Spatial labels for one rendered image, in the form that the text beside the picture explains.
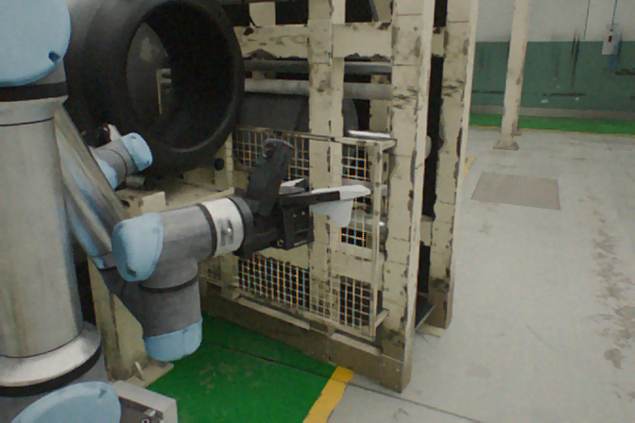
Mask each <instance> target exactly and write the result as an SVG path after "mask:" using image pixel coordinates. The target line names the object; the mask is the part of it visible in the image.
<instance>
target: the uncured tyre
mask: <svg viewBox="0 0 635 423"><path fill-rule="evenodd" d="M65 3H66V5H67V8H68V11H69V17H70V37H69V43H68V46H67V50H66V53H65V55H64V57H63V63H64V70H65V77H66V87H67V94H68V98H67V99H66V100H65V101H64V102H63V104H62V105H63V106H64V107H65V110H66V111H67V113H68V115H69V116H70V118H71V120H72V122H74V124H75V125H76V127H77V129H78V131H80V134H81V132H82V131H85V130H88V129H89V128H90V129H91V130H93V129H98V128H101V127H102V126H103V125H104V124H105V123H107V125H111V126H115V128H116V129H117V131H118V132H119V135H120V136H122V137H125V136H127V135H129V134H137V135H139V136H140V137H141V138H142V139H143V140H144V141H146V143H147V146H148V148H149V150H150V153H151V158H152V163H151V164H150V165H149V166H148V167H147V168H146V169H144V170H142V171H141V172H140V173H141V174H146V175H151V176H158V177H164V176H174V175H178V174H183V173H187V172H190V171H192V170H196V168H198V167H199V166H200V165H202V164H203V163H206V162H207V161H209V160H210V159H211V158H212V157H213V155H214V154H215V153H217V152H218V151H219V150H220V149H221V147H222V146H223V145H224V143H225V142H226V140H227V139H229V137H230V135H231V134H232V130H233V128H234V126H235V124H236V122H237V118H238V115H239V112H241V109H242V105H243V100H244V92H245V66H244V59H243V54H242V49H241V45H239V42H238V40H237V37H236V34H235V32H234V30H233V28H232V24H231V22H230V20H229V18H227V16H226V13H225V12H224V10H223V9H222V7H220V6H219V4H218V2H217V1H216V0H65ZM142 22H146V23H148V24H149V25H150V27H151V28H152V29H153V31H154V32H155V33H157V35H158V36H159V37H160V40H161V42H162V44H163V47H164V49H165V52H166V55H167V57H168V58H169V61H170V68H171V90H170V95H169V99H167V102H166V105H165V107H164V109H163V113H162V114H161V116H160V117H159V119H158V120H156V122H155V123H154V124H153V125H152V126H151V127H150V128H148V129H145V128H144V127H143V126H142V124H141V123H140V120H139V119H138V117H137V115H136V113H135V111H134V107H133V106H132V105H131V103H130V100H129V92H128V84H127V62H128V55H129V47H130V44H131V42H133V39H134V36H135V34H136V32H137V30H138V29H139V27H140V25H141V23H142Z"/></svg>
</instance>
